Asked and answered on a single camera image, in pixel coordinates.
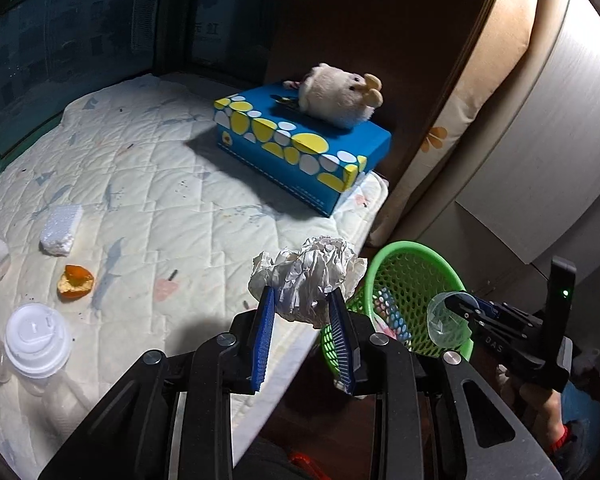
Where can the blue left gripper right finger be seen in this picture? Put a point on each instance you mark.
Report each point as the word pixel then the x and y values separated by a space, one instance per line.
pixel 343 339

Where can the white plastic cup lid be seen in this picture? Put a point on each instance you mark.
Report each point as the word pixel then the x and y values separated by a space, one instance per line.
pixel 38 342

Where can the orange peel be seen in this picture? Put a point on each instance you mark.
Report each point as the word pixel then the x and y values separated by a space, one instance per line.
pixel 74 283

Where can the white styrofoam block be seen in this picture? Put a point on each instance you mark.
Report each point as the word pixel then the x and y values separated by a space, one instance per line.
pixel 59 233

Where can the green mesh trash basket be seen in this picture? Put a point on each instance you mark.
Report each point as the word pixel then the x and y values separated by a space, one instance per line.
pixel 413 274

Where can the white quilted mattress pad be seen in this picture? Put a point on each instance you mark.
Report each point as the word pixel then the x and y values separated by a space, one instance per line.
pixel 170 227

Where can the blue yellow tissue box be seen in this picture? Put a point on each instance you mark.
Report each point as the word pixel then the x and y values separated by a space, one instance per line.
pixel 308 157

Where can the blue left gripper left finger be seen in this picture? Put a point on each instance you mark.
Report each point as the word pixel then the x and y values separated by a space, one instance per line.
pixel 261 335

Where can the pink wrapper in basket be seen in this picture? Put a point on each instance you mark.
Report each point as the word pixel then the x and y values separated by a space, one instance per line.
pixel 390 320

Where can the person's right hand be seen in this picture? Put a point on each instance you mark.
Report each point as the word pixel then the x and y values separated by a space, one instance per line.
pixel 539 408

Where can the small clear plastic cup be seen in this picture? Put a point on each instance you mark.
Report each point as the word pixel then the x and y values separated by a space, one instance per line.
pixel 446 329

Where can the beige plush toy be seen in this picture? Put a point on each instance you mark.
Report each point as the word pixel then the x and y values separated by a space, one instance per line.
pixel 343 99

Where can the floral beige curtain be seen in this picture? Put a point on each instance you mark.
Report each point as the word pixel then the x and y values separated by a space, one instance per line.
pixel 505 38

